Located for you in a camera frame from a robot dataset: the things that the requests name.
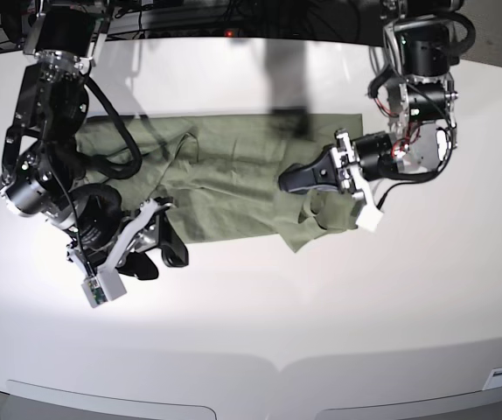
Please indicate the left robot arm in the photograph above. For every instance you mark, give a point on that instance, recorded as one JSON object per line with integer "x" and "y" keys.
{"x": 415, "y": 90}

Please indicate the black power strip red light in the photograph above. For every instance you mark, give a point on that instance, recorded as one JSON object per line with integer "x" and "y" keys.
{"x": 238, "y": 29}

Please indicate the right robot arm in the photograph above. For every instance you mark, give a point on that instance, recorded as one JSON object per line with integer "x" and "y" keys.
{"x": 43, "y": 171}

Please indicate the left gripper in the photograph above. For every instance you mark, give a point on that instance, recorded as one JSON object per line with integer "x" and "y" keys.
{"x": 336, "y": 169}

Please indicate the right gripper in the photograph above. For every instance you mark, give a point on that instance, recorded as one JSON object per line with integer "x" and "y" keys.
{"x": 109, "y": 242}

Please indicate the green T-shirt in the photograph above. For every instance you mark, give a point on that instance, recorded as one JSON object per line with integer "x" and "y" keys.
{"x": 222, "y": 173}

